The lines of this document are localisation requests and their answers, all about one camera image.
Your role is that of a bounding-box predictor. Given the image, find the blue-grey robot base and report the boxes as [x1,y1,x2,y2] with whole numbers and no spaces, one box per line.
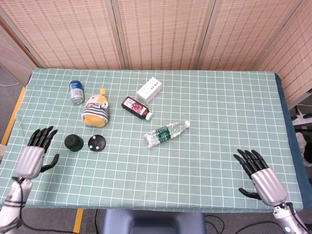
[101,209,207,234]

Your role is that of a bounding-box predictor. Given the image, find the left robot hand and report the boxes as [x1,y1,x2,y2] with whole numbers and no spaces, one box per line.
[15,126,60,179]

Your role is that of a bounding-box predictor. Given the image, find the clear green-label water bottle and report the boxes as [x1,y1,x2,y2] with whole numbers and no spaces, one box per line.
[143,120,191,148]

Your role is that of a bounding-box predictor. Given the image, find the white carton box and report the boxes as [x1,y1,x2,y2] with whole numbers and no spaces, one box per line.
[136,77,163,104]

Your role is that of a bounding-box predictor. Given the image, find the brown bottle with white cap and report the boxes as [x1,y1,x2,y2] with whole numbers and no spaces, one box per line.
[121,96,154,121]

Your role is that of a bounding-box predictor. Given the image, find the green checked tablecloth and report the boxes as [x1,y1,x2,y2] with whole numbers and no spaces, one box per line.
[0,68,304,212]

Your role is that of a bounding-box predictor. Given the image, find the white power strip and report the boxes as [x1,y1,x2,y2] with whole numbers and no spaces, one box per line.
[291,114,312,126]

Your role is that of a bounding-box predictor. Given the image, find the dark green bowl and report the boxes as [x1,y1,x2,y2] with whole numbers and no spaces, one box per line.
[64,134,85,152]

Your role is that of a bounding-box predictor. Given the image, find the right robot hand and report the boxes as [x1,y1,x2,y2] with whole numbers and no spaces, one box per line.
[233,149,288,207]

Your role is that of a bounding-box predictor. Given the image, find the woven folding screen panel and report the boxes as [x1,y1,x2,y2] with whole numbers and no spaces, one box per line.
[255,0,312,104]
[0,24,37,81]
[0,0,122,70]
[112,0,216,71]
[197,0,303,72]

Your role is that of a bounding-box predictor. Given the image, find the black floor cable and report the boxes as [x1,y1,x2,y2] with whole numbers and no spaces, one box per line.
[204,214,225,234]

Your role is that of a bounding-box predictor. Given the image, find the blue soda can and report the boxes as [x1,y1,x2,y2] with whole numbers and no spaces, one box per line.
[69,80,85,105]

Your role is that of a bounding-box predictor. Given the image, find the yellow floor tape strip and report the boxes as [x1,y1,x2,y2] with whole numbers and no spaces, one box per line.
[73,208,84,234]
[1,86,26,146]

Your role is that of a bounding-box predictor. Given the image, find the yellow striped plush toy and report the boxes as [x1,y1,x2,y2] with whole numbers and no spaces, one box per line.
[81,88,109,128]

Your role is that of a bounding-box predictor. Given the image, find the black round disc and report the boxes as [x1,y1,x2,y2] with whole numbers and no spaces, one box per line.
[88,135,107,153]

